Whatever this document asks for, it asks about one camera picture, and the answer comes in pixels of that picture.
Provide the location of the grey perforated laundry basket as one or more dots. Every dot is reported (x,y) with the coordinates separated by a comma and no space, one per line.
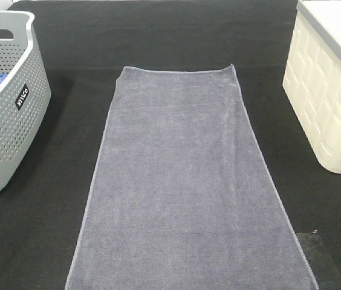
(24,92)

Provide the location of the grey towel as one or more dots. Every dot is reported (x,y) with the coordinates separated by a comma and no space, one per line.
(181,197)

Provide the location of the clear tape strip right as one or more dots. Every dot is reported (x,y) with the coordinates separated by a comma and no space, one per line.
(325,271)

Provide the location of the cream storage box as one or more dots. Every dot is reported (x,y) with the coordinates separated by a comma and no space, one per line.
(312,83)

